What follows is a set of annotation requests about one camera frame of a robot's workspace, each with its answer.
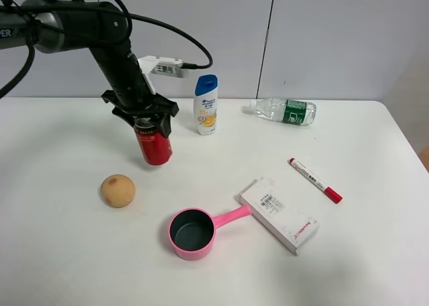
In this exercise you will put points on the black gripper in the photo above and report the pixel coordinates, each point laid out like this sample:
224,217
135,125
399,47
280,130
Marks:
140,102

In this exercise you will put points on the red soda can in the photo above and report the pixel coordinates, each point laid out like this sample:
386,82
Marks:
155,148

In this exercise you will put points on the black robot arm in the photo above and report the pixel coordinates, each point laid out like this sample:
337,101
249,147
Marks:
52,26

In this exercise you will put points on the white shampoo bottle blue cap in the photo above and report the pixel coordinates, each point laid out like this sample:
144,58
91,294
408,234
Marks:
205,104

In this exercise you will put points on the round tan bread bun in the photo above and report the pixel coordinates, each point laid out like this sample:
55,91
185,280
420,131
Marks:
118,190

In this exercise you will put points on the pink toy saucepan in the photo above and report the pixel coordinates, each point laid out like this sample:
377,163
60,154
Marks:
192,231

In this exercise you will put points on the clear water bottle green label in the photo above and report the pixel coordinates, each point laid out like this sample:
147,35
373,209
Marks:
282,110

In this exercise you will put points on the white cardboard box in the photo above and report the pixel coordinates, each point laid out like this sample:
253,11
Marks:
280,214

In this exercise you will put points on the red whiteboard marker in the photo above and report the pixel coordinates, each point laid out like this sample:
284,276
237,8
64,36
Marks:
316,181

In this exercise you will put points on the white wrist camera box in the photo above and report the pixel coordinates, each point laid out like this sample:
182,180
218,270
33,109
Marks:
171,67

